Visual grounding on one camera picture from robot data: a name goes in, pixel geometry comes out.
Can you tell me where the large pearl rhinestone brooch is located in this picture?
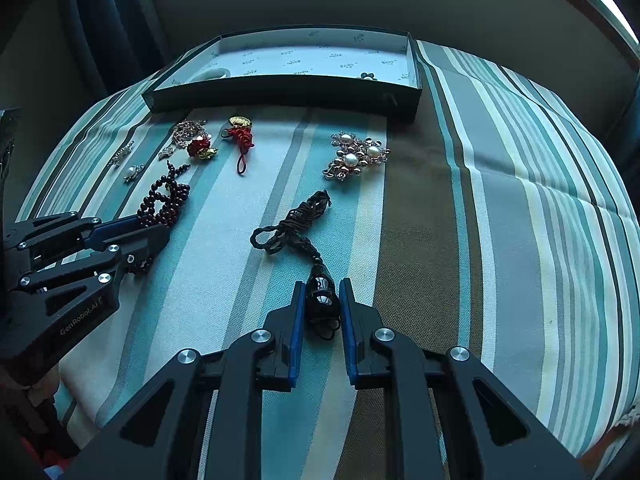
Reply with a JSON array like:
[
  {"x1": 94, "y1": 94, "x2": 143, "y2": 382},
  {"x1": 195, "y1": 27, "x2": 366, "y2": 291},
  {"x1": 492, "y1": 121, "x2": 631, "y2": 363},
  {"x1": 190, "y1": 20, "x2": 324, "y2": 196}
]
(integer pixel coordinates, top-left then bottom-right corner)
[{"x1": 322, "y1": 131, "x2": 390, "y2": 182}]

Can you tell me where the dark curtain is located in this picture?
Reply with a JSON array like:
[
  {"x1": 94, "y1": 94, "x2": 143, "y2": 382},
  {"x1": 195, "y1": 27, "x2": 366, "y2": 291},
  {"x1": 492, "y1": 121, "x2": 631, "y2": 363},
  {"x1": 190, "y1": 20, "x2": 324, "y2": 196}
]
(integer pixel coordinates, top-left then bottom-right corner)
[{"x1": 65, "y1": 0, "x2": 168, "y2": 98}]

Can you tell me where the rhinestone bar brooch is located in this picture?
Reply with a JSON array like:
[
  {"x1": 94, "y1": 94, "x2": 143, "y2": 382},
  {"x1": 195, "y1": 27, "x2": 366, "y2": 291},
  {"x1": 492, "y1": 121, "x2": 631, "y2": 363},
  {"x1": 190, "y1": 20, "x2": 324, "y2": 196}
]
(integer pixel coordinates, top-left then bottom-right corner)
[{"x1": 107, "y1": 141, "x2": 136, "y2": 167}]

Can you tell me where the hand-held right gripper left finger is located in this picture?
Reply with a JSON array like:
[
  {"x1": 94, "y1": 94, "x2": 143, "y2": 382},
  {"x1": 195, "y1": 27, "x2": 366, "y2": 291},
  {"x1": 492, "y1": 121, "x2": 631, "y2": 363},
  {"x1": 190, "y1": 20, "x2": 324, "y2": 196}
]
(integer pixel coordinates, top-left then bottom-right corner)
[{"x1": 65, "y1": 281, "x2": 307, "y2": 480}]

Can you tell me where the red rose gold brooch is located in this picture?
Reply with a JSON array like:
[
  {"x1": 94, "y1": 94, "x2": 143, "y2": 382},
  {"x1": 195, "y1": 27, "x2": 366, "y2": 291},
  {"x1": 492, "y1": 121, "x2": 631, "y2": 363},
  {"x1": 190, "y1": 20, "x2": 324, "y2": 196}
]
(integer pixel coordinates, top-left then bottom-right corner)
[{"x1": 186, "y1": 135, "x2": 219, "y2": 162}]

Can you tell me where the striped cloth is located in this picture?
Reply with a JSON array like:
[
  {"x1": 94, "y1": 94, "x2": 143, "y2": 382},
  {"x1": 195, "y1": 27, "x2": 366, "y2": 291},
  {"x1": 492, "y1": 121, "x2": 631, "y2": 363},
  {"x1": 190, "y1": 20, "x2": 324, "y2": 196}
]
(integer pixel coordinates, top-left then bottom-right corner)
[{"x1": 15, "y1": 37, "x2": 640, "y2": 480}]

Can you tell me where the white shallow cardboard box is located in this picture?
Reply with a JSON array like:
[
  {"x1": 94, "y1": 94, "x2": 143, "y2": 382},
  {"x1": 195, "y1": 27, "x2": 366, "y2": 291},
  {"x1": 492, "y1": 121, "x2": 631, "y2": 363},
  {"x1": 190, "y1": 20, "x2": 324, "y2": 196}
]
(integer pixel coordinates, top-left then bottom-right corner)
[{"x1": 141, "y1": 28, "x2": 423, "y2": 123}]

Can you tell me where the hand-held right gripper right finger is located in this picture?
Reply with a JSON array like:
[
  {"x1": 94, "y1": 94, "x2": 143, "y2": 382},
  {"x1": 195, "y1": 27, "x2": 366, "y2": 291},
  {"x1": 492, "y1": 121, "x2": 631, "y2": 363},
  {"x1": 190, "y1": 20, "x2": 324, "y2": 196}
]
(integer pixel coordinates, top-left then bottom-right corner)
[{"x1": 339, "y1": 277, "x2": 586, "y2": 480}]

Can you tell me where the white bangle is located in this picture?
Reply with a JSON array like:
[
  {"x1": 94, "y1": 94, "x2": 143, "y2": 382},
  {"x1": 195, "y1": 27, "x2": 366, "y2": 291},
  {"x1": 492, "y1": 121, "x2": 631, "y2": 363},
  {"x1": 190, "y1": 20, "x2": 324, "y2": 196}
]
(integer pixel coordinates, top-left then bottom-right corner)
[{"x1": 187, "y1": 66, "x2": 234, "y2": 84}]

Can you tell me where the dark red bead bracelet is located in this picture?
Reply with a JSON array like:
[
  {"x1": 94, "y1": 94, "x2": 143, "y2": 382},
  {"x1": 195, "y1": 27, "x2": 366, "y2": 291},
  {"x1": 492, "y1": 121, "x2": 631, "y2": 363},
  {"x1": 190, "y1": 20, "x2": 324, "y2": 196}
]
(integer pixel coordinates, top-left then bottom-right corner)
[{"x1": 135, "y1": 160, "x2": 192, "y2": 276}]

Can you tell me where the dark braided cord pendant necklace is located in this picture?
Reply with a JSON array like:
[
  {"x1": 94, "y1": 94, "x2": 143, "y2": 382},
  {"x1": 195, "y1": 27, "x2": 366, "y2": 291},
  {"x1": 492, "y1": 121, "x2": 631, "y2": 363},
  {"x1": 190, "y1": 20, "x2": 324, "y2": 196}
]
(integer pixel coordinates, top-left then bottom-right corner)
[{"x1": 250, "y1": 189, "x2": 343, "y2": 343}]

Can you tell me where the red knot charm with coin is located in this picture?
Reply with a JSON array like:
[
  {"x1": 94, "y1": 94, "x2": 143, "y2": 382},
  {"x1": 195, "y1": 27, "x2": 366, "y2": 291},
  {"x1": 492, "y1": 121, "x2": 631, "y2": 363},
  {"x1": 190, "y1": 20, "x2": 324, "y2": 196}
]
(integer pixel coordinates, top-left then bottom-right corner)
[{"x1": 220, "y1": 116, "x2": 256, "y2": 177}]

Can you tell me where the gold chain necklace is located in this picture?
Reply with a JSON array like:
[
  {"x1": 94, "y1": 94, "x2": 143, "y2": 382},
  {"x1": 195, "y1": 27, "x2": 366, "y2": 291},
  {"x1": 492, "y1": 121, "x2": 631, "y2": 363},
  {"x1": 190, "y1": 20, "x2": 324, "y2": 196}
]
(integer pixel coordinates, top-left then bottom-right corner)
[{"x1": 159, "y1": 119, "x2": 210, "y2": 160}]

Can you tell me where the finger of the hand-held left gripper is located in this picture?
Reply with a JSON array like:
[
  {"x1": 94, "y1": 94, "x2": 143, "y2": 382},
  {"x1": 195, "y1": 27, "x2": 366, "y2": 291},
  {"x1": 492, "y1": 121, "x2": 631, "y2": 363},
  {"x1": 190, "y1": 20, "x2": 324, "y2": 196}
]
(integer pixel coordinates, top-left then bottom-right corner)
[
  {"x1": 17, "y1": 224, "x2": 172, "y2": 311},
  {"x1": 2, "y1": 211, "x2": 146, "y2": 263}
]

